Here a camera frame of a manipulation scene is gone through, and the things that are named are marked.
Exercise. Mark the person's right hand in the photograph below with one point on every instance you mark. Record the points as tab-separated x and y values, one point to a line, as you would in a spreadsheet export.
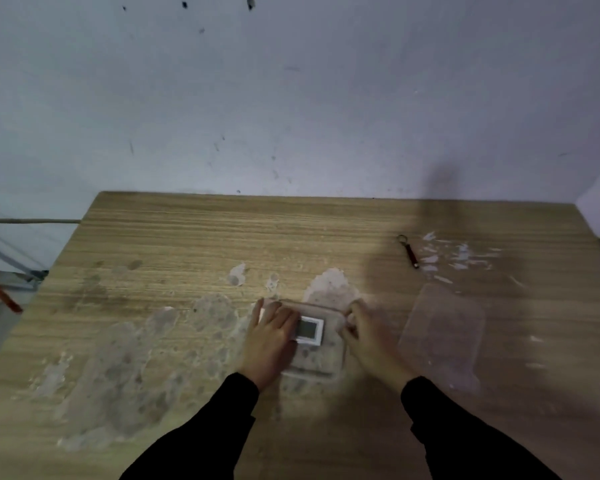
375	344

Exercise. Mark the person's left hand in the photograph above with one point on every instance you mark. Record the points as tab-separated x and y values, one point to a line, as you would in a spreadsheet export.
267	347

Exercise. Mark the person's right fingers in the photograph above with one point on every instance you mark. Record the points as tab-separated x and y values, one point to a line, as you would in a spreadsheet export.
356	319

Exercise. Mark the person's left fingers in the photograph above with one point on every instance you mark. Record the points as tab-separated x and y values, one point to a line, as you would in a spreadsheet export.
276	317

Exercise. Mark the white square digital display device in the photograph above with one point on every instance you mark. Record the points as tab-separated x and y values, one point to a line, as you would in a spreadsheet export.
310	329

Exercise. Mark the clear plastic container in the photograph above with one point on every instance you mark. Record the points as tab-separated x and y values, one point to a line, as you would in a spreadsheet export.
320	359

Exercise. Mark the person's left forearm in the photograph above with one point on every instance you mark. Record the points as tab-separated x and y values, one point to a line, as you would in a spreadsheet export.
200	434

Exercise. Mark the person's right forearm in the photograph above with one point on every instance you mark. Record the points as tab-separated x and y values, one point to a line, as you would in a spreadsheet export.
460	434

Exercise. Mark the clear plastic lid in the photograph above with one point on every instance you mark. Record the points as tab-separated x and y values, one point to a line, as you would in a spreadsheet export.
442	334

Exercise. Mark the scattered white paper scraps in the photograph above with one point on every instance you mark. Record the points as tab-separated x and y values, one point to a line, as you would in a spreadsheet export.
452	257

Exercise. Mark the orange-red bar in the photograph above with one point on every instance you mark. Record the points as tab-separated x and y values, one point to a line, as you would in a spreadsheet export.
0	292

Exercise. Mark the grey metal frame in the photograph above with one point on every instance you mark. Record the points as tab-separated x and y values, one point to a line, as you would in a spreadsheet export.
10	259

